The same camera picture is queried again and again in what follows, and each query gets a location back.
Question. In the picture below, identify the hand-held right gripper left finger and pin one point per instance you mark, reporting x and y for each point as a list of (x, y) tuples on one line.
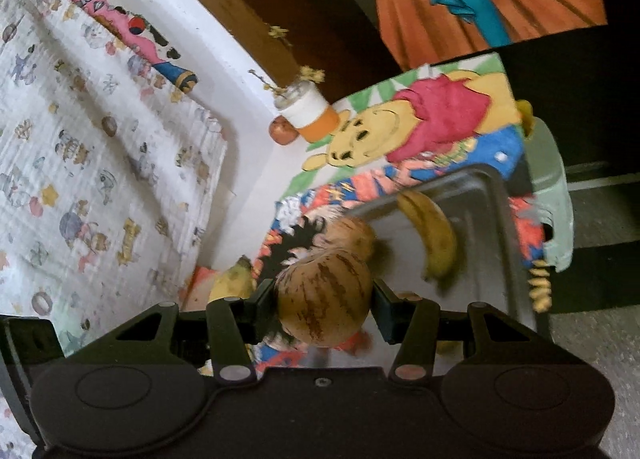
[(265, 306)]

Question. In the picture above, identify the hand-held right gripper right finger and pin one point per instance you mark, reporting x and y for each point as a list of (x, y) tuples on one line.
[(385, 311)]

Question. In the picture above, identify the striped pepino melon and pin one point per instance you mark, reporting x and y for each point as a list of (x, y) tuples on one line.
[(325, 299)]

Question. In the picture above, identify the yellow banana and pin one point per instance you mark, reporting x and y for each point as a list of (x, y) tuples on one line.
[(230, 284), (435, 239)]

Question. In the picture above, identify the metal tray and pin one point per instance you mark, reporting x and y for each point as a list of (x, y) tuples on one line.
[(480, 239)]

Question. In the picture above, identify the anime printed cloth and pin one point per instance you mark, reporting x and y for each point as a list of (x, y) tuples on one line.
[(287, 211)]

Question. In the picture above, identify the reddish apple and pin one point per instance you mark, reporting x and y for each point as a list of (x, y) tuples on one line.
[(283, 133)]

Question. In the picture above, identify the cartoon bear drawing sheet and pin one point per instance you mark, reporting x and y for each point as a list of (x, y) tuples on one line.
[(380, 134)]

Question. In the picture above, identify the white and orange jar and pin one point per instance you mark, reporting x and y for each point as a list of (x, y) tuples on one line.
[(307, 111)]

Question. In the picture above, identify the white cartoon printed blanket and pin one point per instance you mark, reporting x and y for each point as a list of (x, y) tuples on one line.
[(75, 164)]

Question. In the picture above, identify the pale green plastic stool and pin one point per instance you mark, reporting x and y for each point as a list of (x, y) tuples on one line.
[(550, 179)]

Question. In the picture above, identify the dried yellow flower twig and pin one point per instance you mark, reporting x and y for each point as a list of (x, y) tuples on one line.
[(310, 74)]

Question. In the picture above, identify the wall poster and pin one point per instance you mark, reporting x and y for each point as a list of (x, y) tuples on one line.
[(425, 14)]

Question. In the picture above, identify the pink cartoon wall drawing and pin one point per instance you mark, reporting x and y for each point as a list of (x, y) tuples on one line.
[(125, 24)]

